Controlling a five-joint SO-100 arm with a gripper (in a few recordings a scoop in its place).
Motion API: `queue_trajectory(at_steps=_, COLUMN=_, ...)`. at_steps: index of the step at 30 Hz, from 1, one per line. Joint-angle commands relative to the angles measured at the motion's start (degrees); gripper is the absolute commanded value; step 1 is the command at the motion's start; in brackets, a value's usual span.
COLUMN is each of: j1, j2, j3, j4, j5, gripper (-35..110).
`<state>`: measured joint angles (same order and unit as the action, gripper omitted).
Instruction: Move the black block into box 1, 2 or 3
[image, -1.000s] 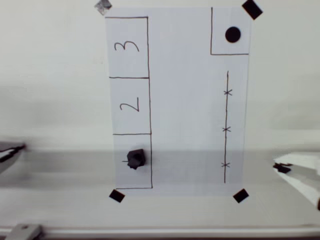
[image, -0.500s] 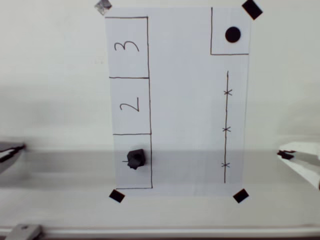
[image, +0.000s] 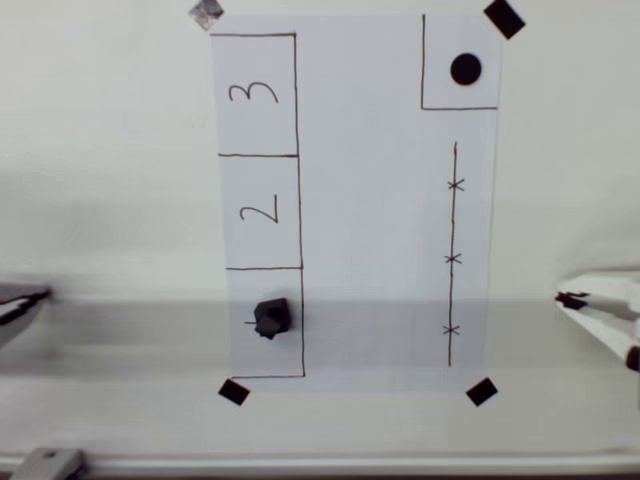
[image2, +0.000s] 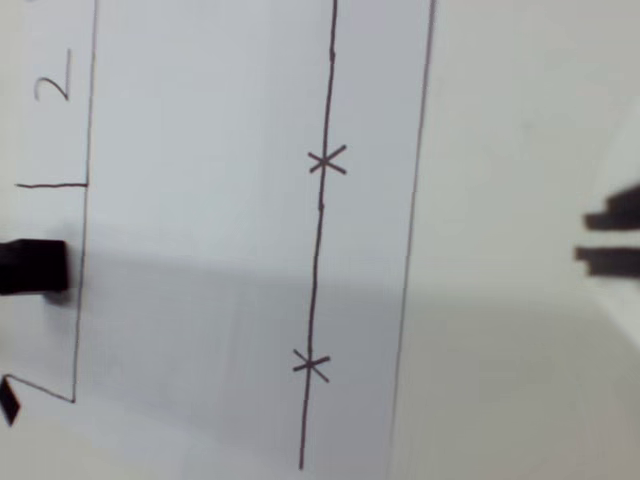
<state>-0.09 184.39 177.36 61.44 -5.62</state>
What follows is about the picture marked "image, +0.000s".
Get black round sticker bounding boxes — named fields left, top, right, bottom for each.
left=449, top=52, right=483, bottom=87

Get black tape piece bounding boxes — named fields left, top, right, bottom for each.
left=217, top=378, right=251, bottom=407
left=464, top=377, right=500, bottom=407
left=483, top=0, right=527, bottom=40

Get dark grey flat device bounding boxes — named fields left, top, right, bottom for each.
left=0, top=282, right=54, bottom=351

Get silver table edge rail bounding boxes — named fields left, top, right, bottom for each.
left=0, top=449, right=640, bottom=480

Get white paper sheet with markings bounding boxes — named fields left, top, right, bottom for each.
left=208, top=13, right=504, bottom=396

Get black cube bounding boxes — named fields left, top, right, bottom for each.
left=252, top=297, right=294, bottom=342

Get grey tape piece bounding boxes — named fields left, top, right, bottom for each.
left=189, top=0, right=225, bottom=32

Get grey metal bracket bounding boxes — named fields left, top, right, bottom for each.
left=9, top=447, right=87, bottom=480

